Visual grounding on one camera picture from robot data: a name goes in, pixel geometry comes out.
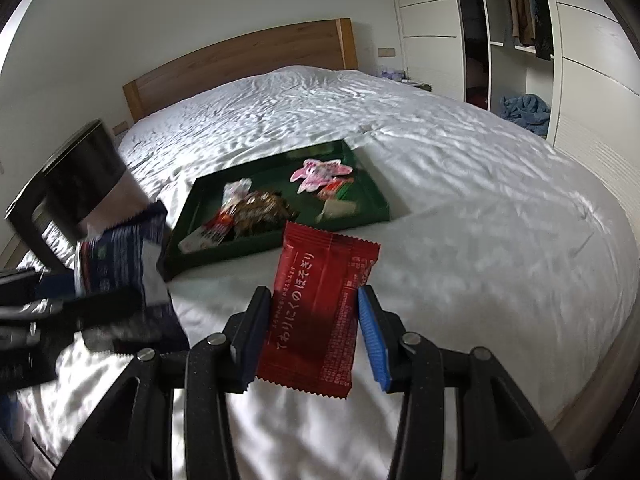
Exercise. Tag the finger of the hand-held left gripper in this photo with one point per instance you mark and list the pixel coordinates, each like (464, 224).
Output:
(100, 304)

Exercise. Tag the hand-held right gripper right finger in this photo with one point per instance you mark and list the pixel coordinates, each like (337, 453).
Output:
(372, 340)

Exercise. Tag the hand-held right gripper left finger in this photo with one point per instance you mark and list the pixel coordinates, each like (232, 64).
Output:
(252, 330)

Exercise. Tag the dark blue snack packet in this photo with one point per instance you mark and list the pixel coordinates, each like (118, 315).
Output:
(125, 255)

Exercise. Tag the dark red snack packet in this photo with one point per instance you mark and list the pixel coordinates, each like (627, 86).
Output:
(315, 305)

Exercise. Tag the brown snack packet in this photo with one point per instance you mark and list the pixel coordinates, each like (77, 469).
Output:
(260, 210)

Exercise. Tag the clear snack packet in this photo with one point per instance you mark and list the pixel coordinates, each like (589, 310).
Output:
(235, 192)

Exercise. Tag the green tray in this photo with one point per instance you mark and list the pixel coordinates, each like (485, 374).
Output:
(370, 200)

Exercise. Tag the small red snack packet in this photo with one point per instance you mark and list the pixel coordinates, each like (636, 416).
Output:
(336, 189)

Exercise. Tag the pink snack packet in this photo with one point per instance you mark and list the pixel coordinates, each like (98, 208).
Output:
(317, 172)

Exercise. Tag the dark blue clothing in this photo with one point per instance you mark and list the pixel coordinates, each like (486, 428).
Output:
(10, 415)

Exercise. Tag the white and red snack packet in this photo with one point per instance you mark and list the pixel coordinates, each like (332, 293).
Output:
(192, 244)

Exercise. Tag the crinkled red snack bag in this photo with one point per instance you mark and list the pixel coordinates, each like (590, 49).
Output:
(220, 225)

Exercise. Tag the black trash bin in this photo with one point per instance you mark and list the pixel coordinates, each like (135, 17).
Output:
(80, 175)

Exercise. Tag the small white snack packet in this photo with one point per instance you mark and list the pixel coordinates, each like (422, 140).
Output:
(340, 208)

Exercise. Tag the bed with white sheet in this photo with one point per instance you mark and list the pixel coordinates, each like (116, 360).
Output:
(450, 210)

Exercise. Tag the wooden nightstand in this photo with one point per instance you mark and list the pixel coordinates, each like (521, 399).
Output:
(407, 80)

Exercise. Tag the blue cloth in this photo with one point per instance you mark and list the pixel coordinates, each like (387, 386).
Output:
(525, 110)

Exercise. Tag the white wardrobe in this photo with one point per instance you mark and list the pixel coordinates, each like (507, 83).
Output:
(430, 10)

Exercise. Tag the hanging brown clothes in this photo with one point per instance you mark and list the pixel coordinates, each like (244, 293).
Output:
(525, 5)

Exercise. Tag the beige wall socket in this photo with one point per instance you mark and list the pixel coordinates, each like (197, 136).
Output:
(120, 127)
(386, 52)

